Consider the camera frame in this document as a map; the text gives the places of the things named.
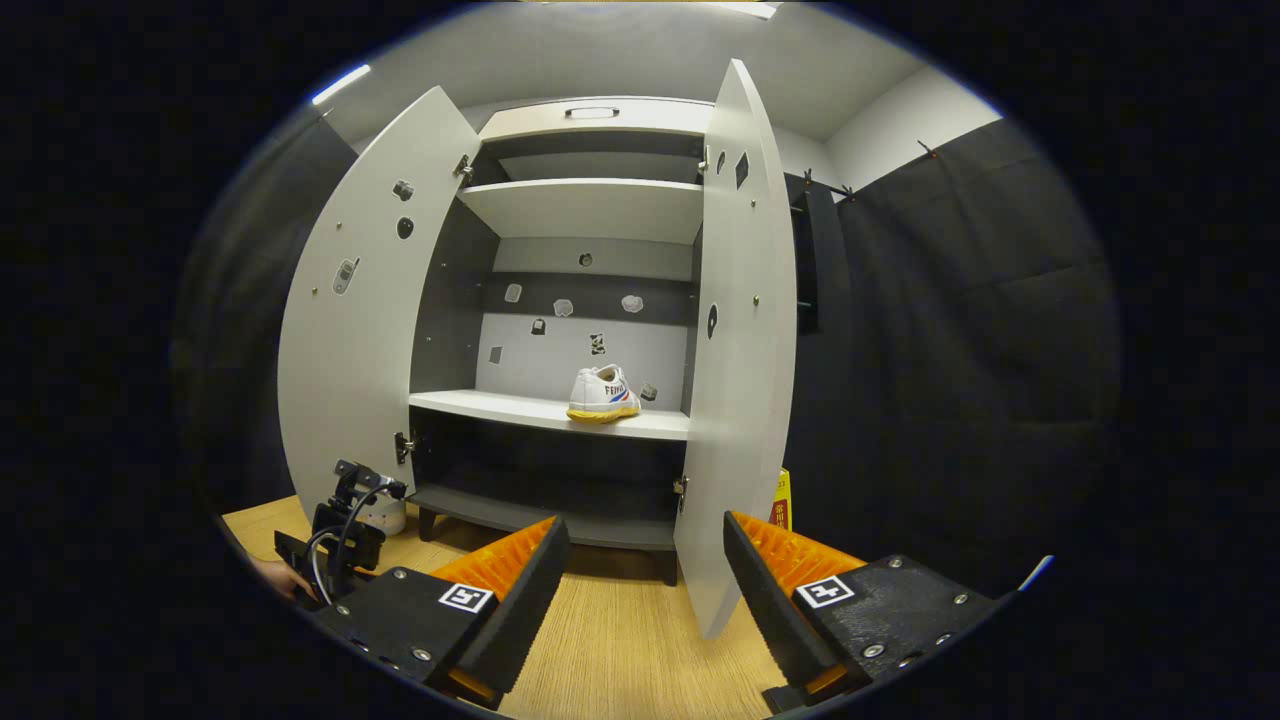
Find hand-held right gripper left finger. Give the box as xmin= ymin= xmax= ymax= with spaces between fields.
xmin=315 ymin=515 xmax=572 ymax=711

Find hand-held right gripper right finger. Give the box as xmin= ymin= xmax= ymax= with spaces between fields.
xmin=722 ymin=510 xmax=1011 ymax=713

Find white shoe cabinet door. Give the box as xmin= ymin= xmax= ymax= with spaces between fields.
xmin=672 ymin=58 xmax=799 ymax=641
xmin=277 ymin=85 xmax=483 ymax=501

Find white canvas shoe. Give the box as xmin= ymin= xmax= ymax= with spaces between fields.
xmin=566 ymin=364 xmax=642 ymax=425

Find white shoe cabinet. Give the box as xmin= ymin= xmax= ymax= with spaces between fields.
xmin=405 ymin=95 xmax=716 ymax=586

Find white lidded cup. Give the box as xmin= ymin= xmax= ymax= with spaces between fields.
xmin=358 ymin=490 xmax=408 ymax=537

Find black backdrop cloth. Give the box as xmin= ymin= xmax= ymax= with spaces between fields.
xmin=170 ymin=105 xmax=1121 ymax=601

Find narrow ceiling light strip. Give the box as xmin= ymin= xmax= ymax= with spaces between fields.
xmin=310 ymin=63 xmax=373 ymax=107

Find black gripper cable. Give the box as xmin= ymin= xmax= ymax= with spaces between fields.
xmin=305 ymin=490 xmax=376 ymax=606

